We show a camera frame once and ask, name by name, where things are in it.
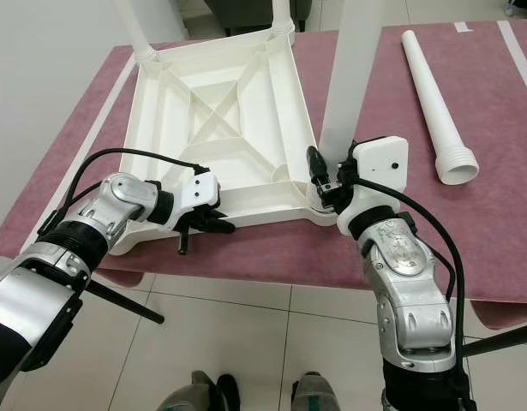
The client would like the dark grey armchair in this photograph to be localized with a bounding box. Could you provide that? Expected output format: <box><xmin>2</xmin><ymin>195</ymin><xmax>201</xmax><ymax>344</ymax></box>
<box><xmin>203</xmin><ymin>0</ymin><xmax>311</xmax><ymax>35</ymax></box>

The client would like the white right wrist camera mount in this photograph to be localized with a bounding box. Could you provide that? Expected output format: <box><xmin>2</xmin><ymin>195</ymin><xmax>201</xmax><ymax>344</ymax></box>
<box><xmin>338</xmin><ymin>135</ymin><xmax>410</xmax><ymax>236</ymax></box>

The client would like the grey robot foot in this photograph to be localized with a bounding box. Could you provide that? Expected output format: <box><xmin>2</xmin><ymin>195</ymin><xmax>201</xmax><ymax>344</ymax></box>
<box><xmin>291</xmin><ymin>371</ymin><xmax>341</xmax><ymax>411</ymax></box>
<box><xmin>159</xmin><ymin>370</ymin><xmax>240</xmax><ymax>411</ymax></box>

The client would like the grey robot right foot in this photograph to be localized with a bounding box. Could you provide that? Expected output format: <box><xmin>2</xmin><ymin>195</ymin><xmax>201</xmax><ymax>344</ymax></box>
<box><xmin>291</xmin><ymin>371</ymin><xmax>341</xmax><ymax>411</ymax></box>

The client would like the grey robot left foot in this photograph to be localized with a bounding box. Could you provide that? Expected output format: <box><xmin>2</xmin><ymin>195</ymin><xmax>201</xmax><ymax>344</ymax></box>
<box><xmin>159</xmin><ymin>370</ymin><xmax>240</xmax><ymax>411</ymax></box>

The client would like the maroon table cloth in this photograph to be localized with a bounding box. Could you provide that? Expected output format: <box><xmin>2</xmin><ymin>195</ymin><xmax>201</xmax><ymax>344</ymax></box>
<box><xmin>0</xmin><ymin>21</ymin><xmax>527</xmax><ymax>331</ymax></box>

